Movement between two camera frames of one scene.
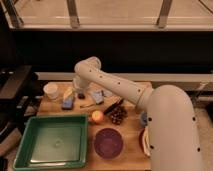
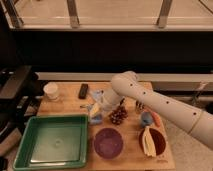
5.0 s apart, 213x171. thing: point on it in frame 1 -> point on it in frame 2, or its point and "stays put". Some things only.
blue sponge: [68, 102] -> [96, 119]
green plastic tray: [53, 142] stays put
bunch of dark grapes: [118, 114] stays put
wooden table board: [117, 130] stays put
